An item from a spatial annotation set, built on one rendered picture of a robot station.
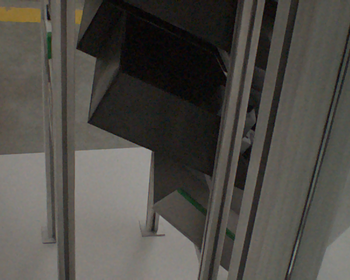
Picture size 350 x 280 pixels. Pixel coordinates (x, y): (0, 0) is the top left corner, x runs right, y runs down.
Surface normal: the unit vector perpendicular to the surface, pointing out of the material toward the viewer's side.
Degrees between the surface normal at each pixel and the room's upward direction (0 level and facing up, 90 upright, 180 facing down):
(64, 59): 90
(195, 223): 90
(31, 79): 0
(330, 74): 90
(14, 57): 0
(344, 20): 90
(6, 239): 0
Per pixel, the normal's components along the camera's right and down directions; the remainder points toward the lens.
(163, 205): 0.01, 0.62
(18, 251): 0.07, -0.78
